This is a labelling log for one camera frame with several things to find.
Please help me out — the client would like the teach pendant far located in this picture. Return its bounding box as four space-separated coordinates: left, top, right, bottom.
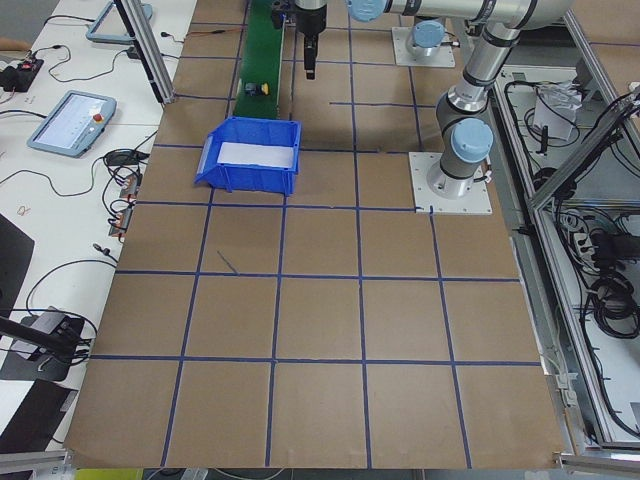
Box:
85 1 133 45

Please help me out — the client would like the aluminium frame post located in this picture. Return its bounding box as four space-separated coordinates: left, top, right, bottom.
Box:
114 0 175 105

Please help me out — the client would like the white foam pad left bin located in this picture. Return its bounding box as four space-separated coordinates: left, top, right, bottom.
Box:
218 142 294 168

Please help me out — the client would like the teach pendant near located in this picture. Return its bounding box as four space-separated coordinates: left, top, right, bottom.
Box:
27 90 117 158

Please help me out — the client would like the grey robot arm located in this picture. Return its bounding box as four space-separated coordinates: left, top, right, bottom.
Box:
406 20 460 58
300 1 572 153

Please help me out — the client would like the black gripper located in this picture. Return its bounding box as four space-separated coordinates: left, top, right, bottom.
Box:
296 8 327 80

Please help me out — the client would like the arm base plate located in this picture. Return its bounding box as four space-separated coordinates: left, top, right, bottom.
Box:
391 27 456 68
409 152 493 215

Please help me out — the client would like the green conveyor belt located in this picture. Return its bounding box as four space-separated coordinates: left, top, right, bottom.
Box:
233 1 284 119

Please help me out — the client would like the teach pendant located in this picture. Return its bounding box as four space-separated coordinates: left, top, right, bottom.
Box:
85 1 133 45
27 90 117 158

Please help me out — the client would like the left blue plastic bin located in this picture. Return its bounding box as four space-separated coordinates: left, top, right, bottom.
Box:
194 117 302 196

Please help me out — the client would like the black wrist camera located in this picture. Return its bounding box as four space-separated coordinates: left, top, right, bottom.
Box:
271 0 295 30

